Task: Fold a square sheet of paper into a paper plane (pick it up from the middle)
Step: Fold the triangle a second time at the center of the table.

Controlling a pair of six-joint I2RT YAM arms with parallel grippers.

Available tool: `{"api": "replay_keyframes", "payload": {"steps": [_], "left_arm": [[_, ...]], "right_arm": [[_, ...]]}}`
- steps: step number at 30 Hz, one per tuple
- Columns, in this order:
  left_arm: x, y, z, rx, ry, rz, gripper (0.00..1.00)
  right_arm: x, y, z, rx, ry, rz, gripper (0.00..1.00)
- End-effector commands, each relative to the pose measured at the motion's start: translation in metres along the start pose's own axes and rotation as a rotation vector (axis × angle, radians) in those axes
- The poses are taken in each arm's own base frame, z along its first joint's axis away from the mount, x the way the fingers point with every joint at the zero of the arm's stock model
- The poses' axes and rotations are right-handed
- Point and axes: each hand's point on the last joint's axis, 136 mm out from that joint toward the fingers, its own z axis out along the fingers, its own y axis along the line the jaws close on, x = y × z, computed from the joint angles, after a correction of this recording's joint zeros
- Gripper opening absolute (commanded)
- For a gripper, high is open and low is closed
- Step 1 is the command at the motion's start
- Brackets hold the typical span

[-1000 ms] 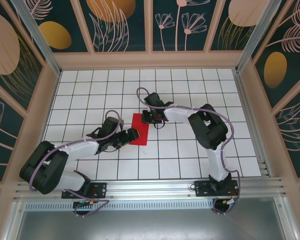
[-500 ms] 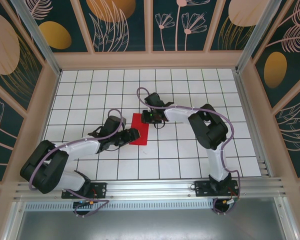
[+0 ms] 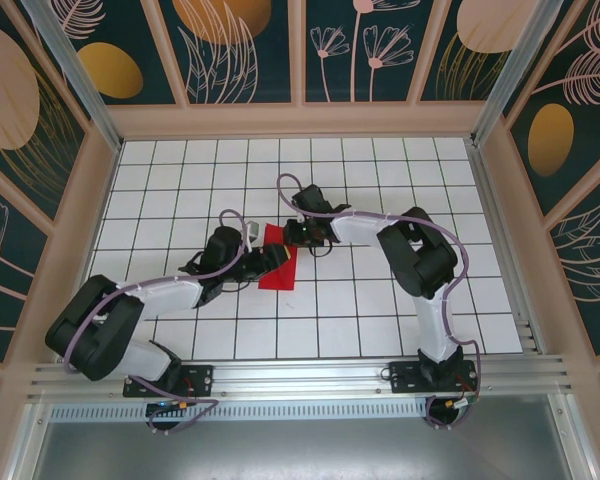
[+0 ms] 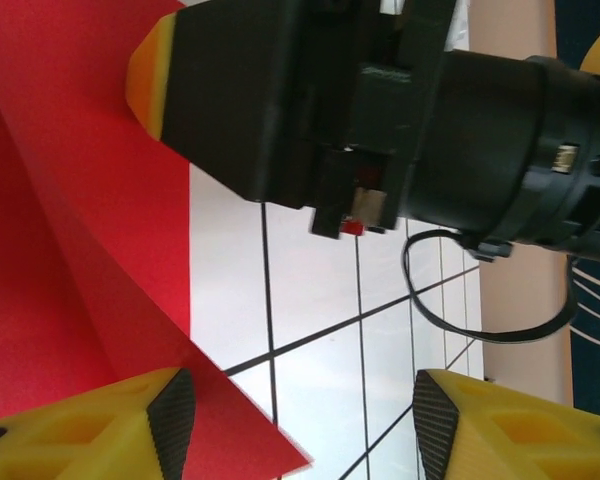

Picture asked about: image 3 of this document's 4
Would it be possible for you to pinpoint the red paper sheet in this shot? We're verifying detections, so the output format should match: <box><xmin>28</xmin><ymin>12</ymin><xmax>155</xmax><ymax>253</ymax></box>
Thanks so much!
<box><xmin>258</xmin><ymin>224</ymin><xmax>300</xmax><ymax>291</ymax></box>

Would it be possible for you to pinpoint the grey metal sheet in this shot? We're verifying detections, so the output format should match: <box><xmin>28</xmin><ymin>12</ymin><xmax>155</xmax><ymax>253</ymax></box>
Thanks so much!
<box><xmin>27</xmin><ymin>418</ymin><xmax>579</xmax><ymax>480</ymax></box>

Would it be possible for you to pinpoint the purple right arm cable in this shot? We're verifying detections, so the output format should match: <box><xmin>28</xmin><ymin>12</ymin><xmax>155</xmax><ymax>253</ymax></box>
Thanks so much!
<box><xmin>277</xmin><ymin>172</ymin><xmax>483</xmax><ymax>431</ymax></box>

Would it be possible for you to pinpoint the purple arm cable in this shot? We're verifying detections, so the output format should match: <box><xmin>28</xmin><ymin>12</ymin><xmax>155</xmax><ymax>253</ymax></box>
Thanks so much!
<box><xmin>277</xmin><ymin>172</ymin><xmax>483</xmax><ymax>431</ymax></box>
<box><xmin>62</xmin><ymin>208</ymin><xmax>254</xmax><ymax>436</ymax></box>

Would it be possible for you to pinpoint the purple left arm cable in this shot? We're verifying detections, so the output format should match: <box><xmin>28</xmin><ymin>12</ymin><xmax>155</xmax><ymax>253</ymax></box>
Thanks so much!
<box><xmin>62</xmin><ymin>208</ymin><xmax>254</xmax><ymax>436</ymax></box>

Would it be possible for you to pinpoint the aluminium mounting rail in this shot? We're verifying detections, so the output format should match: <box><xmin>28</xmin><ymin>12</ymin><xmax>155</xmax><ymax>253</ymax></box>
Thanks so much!
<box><xmin>27</xmin><ymin>353</ymin><xmax>576</xmax><ymax>402</ymax></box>

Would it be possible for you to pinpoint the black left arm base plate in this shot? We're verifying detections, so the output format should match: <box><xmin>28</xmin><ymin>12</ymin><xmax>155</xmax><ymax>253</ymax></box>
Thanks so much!
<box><xmin>123</xmin><ymin>363</ymin><xmax>215</xmax><ymax>399</ymax></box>

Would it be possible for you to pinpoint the perforated metal cable tray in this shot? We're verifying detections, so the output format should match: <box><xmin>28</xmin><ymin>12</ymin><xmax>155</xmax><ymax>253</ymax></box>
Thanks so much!
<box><xmin>49</xmin><ymin>404</ymin><xmax>431</xmax><ymax>421</ymax></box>

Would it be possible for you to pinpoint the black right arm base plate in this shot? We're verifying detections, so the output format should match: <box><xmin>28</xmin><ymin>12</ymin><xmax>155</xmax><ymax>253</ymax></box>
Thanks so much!
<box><xmin>388</xmin><ymin>360</ymin><xmax>479</xmax><ymax>396</ymax></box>

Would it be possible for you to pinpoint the aluminium side rail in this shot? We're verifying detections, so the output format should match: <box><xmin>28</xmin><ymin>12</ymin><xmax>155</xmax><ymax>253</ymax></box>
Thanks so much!
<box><xmin>467</xmin><ymin>142</ymin><xmax>549</xmax><ymax>356</ymax></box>

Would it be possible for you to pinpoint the aluminium frame post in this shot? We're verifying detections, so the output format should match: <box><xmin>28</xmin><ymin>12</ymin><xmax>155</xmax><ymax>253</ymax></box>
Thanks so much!
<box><xmin>472</xmin><ymin>0</ymin><xmax>564</xmax><ymax>146</ymax></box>
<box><xmin>22</xmin><ymin>0</ymin><xmax>124</xmax><ymax>151</ymax></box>

